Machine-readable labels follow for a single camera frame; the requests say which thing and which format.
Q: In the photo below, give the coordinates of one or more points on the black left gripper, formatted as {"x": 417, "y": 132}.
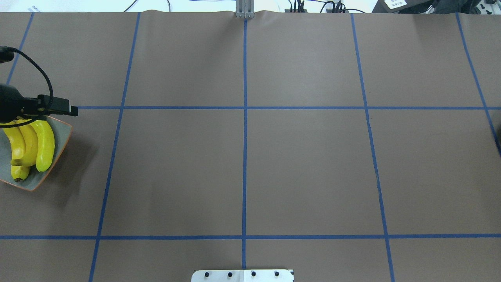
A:
{"x": 8, "y": 102}

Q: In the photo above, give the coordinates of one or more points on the yellow banana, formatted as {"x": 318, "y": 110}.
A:
{"x": 31, "y": 142}
{"x": 16, "y": 140}
{"x": 46, "y": 144}
{"x": 20, "y": 173}

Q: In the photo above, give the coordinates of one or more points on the grey square plate orange rim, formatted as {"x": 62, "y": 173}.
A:
{"x": 62, "y": 132}

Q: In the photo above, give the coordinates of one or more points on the black printer box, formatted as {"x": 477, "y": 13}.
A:
{"x": 396, "y": 6}

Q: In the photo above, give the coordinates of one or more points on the aluminium frame post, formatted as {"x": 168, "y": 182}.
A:
{"x": 245, "y": 9}

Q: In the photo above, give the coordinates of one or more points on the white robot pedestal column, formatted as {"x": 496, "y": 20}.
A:
{"x": 244, "y": 275}

